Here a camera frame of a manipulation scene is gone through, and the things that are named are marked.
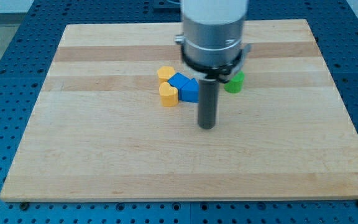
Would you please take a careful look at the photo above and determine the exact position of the light wooden board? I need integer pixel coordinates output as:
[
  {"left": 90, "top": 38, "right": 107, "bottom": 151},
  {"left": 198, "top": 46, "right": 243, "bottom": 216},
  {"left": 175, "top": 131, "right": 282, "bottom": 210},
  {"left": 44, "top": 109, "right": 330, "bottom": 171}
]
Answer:
[{"left": 0, "top": 19, "right": 358, "bottom": 202}]

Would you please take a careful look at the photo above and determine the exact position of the yellow hexagon block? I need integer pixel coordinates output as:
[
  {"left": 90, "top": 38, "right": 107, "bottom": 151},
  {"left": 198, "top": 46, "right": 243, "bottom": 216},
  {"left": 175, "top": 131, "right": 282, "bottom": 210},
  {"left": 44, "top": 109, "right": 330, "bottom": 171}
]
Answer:
[{"left": 157, "top": 66, "right": 176, "bottom": 84}]

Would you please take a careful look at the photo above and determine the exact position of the blue triangular block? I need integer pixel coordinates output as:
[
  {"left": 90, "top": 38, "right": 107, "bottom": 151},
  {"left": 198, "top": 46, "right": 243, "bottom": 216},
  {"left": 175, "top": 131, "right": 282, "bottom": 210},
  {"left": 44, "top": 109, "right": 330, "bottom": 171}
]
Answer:
[{"left": 181, "top": 78, "right": 199, "bottom": 103}]

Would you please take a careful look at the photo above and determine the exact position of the black clamp ring with bracket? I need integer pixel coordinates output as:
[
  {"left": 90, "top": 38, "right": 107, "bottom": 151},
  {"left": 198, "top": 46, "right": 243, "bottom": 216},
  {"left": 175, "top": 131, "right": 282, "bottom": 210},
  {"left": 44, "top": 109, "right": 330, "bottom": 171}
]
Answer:
[{"left": 180, "top": 43, "right": 252, "bottom": 84}]

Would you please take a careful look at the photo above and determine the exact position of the blue perforated metal table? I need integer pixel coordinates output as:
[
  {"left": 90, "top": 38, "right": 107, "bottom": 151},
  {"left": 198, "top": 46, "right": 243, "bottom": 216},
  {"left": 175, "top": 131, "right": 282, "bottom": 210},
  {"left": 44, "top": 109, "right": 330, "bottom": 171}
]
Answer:
[{"left": 0, "top": 1, "right": 358, "bottom": 223}]

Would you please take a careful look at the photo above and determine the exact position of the green cylinder block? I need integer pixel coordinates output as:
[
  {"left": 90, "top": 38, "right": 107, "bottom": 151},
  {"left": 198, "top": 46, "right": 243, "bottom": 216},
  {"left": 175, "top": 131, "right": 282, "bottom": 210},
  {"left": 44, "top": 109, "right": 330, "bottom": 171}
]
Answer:
[{"left": 224, "top": 71, "right": 245, "bottom": 93}]

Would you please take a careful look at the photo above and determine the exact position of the blue cube block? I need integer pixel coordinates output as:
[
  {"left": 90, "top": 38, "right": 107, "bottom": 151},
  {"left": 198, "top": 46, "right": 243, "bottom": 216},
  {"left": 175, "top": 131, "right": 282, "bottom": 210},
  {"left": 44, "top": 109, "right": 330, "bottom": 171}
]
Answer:
[{"left": 168, "top": 72, "right": 190, "bottom": 100}]

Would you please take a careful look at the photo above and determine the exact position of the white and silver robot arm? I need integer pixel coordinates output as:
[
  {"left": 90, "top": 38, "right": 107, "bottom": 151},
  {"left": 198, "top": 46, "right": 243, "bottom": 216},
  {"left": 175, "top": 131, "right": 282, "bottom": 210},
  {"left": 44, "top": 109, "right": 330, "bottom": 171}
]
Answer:
[{"left": 175, "top": 0, "right": 250, "bottom": 129}]

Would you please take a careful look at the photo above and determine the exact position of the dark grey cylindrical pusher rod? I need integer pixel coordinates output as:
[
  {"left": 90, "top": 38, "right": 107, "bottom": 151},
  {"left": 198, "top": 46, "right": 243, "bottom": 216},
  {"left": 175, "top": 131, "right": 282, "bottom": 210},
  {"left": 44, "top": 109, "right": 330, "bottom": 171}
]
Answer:
[{"left": 198, "top": 80, "right": 219, "bottom": 129}]

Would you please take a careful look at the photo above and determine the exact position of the yellow heart block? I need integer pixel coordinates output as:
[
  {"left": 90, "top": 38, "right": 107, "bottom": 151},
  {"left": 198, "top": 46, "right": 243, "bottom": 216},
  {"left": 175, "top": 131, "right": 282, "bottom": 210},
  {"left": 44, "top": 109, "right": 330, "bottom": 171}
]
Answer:
[{"left": 158, "top": 82, "right": 179, "bottom": 107}]

